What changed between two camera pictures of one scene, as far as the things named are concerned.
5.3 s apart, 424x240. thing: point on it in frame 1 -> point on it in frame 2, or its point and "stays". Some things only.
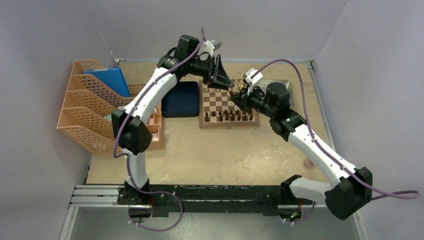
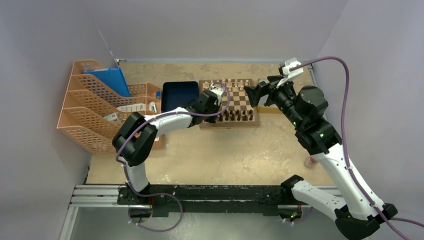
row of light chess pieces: (239, 84) stays
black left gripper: (216, 74) -> (211, 119)
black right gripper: (243, 100) -> (254, 93)
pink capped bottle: (308, 163) stays
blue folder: (112, 77) stays
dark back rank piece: (226, 115) stays
